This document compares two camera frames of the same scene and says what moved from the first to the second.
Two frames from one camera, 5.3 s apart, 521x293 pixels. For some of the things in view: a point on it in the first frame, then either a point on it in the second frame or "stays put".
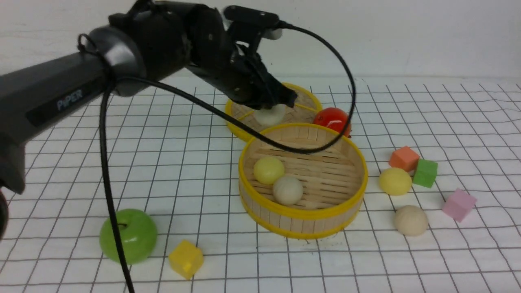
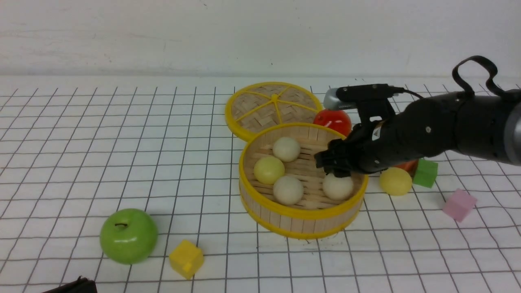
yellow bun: x=395 y=182 stays put
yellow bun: x=267 y=169 stays put
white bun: x=287 y=190 stays put
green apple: x=138 y=234 stays put
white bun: x=410 y=220 → x=337 y=188
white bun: x=272 y=116 → x=286 y=149
